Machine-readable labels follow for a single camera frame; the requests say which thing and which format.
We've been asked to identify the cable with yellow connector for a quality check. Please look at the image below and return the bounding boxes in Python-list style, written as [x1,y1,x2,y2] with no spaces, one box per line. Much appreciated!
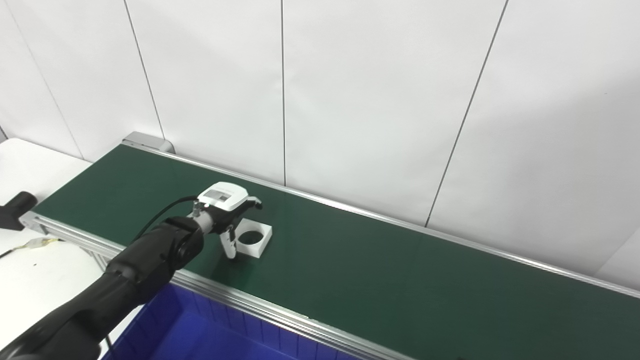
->
[0,237,63,260]

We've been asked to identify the white square part round hole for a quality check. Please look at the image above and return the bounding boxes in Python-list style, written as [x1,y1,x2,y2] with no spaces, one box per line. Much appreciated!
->
[232,217,273,259]

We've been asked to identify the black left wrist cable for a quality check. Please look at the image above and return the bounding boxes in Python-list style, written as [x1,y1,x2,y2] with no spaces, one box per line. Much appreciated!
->
[131,196,200,243]

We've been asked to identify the aluminium conveyor leg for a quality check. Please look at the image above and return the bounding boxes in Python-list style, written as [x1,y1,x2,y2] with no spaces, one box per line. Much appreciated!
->
[85,247,108,271]

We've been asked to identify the blue plastic bin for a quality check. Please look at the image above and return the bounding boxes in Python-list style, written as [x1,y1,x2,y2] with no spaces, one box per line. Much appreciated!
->
[102,282,361,360]

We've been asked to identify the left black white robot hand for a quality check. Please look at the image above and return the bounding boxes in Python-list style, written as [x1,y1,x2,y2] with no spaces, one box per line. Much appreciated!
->
[192,182,263,261]

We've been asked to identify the green conveyor belt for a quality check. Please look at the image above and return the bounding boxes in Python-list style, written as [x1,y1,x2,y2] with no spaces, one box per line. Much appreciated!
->
[19,131,640,360]

